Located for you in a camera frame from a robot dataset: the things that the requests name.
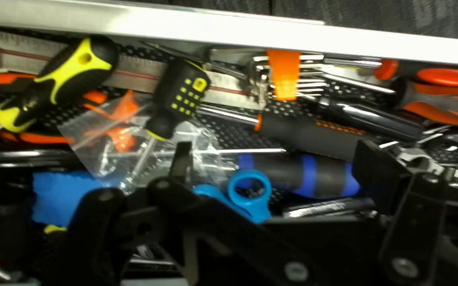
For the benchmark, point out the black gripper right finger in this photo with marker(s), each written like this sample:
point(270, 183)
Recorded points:
point(412, 228)

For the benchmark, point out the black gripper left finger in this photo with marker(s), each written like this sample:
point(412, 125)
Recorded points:
point(134, 233)

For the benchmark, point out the stubby black yellow screwdriver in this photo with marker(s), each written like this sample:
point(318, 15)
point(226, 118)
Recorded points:
point(178, 96)

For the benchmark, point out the grey metal tool drawer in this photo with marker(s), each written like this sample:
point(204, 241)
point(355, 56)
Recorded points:
point(186, 26)

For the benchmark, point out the black orange trimmed screwdriver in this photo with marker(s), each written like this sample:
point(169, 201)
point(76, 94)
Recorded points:
point(308, 136)

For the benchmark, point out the long black yellow screwdriver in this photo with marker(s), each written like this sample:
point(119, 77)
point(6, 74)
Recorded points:
point(70, 69)

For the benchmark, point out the silver wrench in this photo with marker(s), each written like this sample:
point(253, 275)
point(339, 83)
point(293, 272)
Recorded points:
point(324, 207)

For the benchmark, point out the clear plastic bag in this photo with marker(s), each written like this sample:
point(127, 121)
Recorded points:
point(102, 144)

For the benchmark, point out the metal ruler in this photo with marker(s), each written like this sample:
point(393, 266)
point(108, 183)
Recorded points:
point(134, 69)

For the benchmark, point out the orange hex key set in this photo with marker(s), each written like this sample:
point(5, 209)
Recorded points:
point(283, 74)

